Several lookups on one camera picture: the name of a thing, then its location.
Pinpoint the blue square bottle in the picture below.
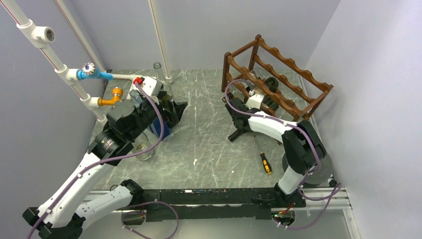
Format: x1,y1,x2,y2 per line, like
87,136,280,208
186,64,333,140
148,119,170,139

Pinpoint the green wine bottle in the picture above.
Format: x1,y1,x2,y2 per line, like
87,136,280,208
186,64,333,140
228,109,258,142

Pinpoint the labelled dark wine bottle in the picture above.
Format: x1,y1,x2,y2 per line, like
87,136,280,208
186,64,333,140
264,77,279,93

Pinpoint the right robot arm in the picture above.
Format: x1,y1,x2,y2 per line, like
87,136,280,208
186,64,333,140
225,99,327,207

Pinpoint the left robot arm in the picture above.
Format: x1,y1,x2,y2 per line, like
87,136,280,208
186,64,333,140
22,93,188,239

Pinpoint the clear tall empty bottle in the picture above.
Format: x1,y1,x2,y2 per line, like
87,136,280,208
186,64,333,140
153,61,173,97

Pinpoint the clear stoppered glass bottle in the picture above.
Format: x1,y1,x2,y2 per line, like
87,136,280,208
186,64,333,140
128,90,143,108

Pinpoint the clear lying bottle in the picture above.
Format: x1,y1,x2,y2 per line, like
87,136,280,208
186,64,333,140
132,132,155,161

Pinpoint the wooden wine rack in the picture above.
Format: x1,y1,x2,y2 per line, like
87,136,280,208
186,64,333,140
221,34,333,120

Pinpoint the orange brass tap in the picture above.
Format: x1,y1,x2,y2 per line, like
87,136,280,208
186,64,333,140
97,87,123,107

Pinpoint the yellow black screwdriver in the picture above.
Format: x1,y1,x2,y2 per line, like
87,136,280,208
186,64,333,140
254,136,272,175

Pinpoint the blue tap valve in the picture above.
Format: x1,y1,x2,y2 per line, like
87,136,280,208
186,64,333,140
77,62,113,81

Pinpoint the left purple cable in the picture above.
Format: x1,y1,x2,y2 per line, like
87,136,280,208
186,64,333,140
26,82,180,239

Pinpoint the purple cable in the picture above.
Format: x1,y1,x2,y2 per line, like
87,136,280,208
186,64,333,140
224,79,343,231
26,82,180,239

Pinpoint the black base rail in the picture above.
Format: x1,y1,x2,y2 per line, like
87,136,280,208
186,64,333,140
122,187,310,222

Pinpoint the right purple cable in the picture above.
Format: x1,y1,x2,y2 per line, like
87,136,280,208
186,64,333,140
224,79,343,231

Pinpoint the white pvc pipe frame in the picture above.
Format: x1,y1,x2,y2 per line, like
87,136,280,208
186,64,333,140
0,0,157,123

